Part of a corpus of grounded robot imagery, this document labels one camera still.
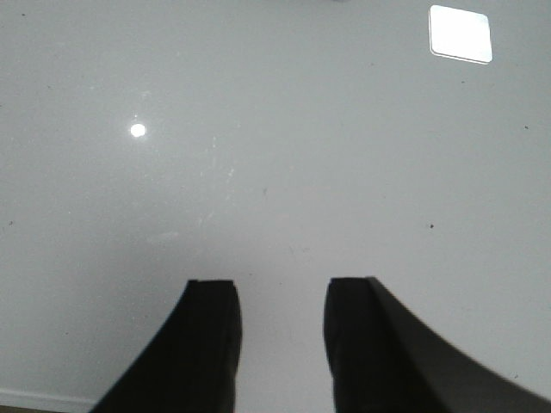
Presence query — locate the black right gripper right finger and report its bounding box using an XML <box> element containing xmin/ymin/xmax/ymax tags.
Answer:
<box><xmin>324</xmin><ymin>277</ymin><xmax>550</xmax><ymax>412</ymax></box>

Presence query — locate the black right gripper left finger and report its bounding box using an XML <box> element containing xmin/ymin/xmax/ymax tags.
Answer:
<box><xmin>93</xmin><ymin>280</ymin><xmax>242</xmax><ymax>412</ymax></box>

